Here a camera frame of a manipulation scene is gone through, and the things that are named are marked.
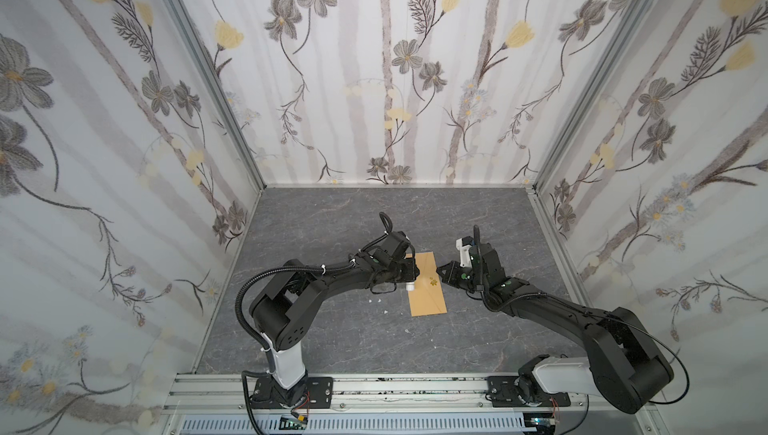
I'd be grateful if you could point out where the brown kraft envelope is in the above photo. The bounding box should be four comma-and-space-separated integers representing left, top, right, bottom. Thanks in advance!
407, 252, 447, 317

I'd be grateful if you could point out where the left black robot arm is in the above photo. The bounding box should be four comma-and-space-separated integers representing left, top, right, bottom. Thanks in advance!
235, 231, 419, 406

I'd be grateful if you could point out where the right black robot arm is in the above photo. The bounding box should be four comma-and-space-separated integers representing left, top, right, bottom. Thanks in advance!
437, 238, 674, 414

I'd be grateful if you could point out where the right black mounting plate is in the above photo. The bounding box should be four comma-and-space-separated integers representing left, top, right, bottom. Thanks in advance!
485, 375, 571, 408

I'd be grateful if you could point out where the black mounting plate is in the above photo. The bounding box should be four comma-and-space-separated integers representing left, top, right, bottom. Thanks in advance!
485, 375, 571, 408
248, 374, 334, 409

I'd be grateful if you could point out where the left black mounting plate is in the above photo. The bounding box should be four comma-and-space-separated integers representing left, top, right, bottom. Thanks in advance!
248, 374, 334, 409

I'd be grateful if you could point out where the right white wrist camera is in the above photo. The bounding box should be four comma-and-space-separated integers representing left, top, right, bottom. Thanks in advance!
456, 236, 474, 268

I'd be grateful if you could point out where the left black corrugated cable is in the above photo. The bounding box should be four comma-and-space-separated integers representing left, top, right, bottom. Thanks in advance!
233, 263, 355, 435

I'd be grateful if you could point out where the white perforated cable duct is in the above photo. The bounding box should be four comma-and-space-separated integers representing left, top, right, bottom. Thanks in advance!
179, 413, 538, 435

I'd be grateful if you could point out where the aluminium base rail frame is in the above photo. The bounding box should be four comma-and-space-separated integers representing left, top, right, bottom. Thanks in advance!
161, 373, 669, 434

